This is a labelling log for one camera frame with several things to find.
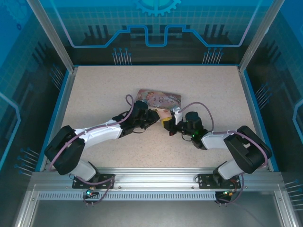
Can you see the pink illustrated storybook box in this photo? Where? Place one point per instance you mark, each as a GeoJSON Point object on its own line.
{"type": "Point", "coordinates": [163, 99]}

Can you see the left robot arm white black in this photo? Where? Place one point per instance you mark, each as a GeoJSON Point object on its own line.
{"type": "Point", "coordinates": [101, 132]}

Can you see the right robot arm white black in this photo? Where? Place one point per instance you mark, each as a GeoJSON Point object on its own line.
{"type": "Point", "coordinates": [213, 142]}

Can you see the blue table edge strip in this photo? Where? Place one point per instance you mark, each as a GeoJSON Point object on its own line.
{"type": "Point", "coordinates": [56, 113]}
{"type": "Point", "coordinates": [257, 113]}

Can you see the long aluminium base rail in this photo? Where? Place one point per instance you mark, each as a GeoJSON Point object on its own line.
{"type": "Point", "coordinates": [154, 177]}

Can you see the aluminium table side rail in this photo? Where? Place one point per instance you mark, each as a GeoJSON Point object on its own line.
{"type": "Point", "coordinates": [63, 113]}
{"type": "Point", "coordinates": [251, 113]}

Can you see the aluminium frame post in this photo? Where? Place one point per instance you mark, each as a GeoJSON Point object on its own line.
{"type": "Point", "coordinates": [52, 33]}
{"type": "Point", "coordinates": [260, 30]}

